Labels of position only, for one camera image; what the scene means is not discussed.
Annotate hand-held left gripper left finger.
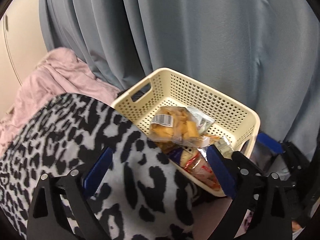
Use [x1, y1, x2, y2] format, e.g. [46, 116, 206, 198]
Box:
[26, 146, 114, 240]

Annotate cream plastic basket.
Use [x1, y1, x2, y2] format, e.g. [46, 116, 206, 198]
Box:
[111, 67, 260, 197]

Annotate white wardrobe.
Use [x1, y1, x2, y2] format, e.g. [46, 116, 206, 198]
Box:
[0, 0, 48, 120]

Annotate small silver snack packet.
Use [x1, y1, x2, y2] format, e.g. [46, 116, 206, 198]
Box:
[215, 136, 234, 159]

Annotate blue biscuit packet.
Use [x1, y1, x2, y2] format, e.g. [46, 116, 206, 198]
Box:
[167, 147, 222, 191]

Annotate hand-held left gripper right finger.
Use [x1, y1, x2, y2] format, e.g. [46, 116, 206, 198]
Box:
[207, 144, 293, 240]

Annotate pink duvet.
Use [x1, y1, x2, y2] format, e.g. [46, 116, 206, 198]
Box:
[0, 47, 120, 155]

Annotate leopard print blanket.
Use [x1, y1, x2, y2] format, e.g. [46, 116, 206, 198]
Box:
[0, 92, 200, 240]

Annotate clear bag of square crackers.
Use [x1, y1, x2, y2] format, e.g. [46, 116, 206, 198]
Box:
[149, 106, 200, 153]

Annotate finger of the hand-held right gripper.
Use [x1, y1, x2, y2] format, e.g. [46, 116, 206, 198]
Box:
[281, 141, 314, 187]
[257, 132, 284, 157]

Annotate grey-blue curtain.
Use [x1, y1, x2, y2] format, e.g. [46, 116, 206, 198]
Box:
[39, 0, 320, 163]

